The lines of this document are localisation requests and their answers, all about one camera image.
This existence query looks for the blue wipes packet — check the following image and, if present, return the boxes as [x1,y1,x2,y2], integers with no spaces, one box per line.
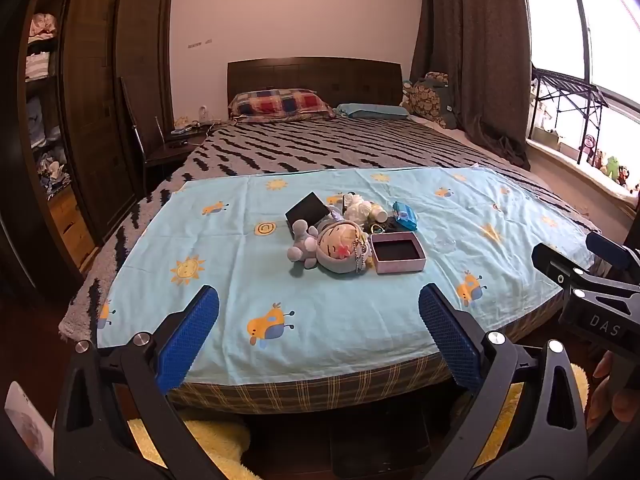
[391,201,419,233]

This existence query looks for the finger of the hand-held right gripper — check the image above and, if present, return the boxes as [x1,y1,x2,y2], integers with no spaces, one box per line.
[531,243,606,302]
[586,231,640,286]

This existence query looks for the dark wooden headboard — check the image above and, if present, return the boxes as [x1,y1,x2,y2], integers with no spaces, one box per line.
[227,57,404,111]

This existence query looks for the brown monkey plush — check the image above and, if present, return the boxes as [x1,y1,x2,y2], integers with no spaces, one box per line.
[579,134,601,163]

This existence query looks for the dark wooden wardrobe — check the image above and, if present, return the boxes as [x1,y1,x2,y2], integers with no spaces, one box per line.
[17,0,177,273]

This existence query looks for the metal frame chair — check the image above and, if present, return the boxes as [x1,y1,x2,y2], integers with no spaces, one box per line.
[119,76,167,196]

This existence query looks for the white striped folded clothes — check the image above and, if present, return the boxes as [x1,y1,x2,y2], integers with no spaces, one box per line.
[25,52,51,80]

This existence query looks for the light blue printed sheet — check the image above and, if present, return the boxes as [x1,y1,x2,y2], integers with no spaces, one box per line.
[96,166,596,386]

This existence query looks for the pink folded clothes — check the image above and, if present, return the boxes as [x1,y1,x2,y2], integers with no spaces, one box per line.
[29,14,58,43]

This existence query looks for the white printed paper bag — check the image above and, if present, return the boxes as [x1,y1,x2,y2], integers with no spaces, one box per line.
[4,381,56,476]

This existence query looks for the window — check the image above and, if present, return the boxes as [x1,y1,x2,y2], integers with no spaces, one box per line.
[520,0,640,128]

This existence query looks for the dark brown curtain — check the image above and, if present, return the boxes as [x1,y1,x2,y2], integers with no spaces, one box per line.
[410,0,534,171]

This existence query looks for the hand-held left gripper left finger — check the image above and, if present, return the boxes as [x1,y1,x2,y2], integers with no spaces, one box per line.
[52,285,221,480]

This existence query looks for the grey hooded plush doll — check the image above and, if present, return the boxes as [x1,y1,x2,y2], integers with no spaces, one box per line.
[312,210,374,275]

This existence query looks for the plaid pillow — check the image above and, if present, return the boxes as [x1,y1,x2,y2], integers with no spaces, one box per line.
[229,89,335,123]

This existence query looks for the white plush toy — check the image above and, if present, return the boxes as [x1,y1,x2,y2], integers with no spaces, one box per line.
[342,194,377,227]

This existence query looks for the black folding drying rack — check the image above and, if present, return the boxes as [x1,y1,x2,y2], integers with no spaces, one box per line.
[529,67,611,166]

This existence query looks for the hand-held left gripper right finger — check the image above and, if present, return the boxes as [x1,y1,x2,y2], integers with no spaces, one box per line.
[419,283,589,480]

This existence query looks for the blue folded clothes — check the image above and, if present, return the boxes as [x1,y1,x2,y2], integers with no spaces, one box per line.
[26,97,60,148]

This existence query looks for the clear plastic bag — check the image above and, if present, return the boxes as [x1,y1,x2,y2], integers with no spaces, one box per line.
[432,234,459,257]

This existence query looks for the grey mouse plush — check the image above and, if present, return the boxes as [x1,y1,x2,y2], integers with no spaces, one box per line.
[286,219,322,269]

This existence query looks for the dark wooden nightstand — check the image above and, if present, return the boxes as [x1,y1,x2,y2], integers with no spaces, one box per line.
[146,127,213,183]

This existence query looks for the patterned fabric bag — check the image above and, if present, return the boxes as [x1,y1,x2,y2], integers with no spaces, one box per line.
[402,71,459,130]

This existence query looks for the teal pillow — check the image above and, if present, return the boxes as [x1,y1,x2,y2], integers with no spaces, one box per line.
[334,103,412,121]

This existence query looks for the person's right hand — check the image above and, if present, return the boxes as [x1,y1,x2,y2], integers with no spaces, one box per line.
[587,350,640,430]

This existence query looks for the grey black striped blanket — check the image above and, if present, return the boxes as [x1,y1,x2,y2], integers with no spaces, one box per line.
[59,116,598,342]

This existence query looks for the pink box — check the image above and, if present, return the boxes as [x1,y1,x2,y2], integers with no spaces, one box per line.
[369,232,427,275]

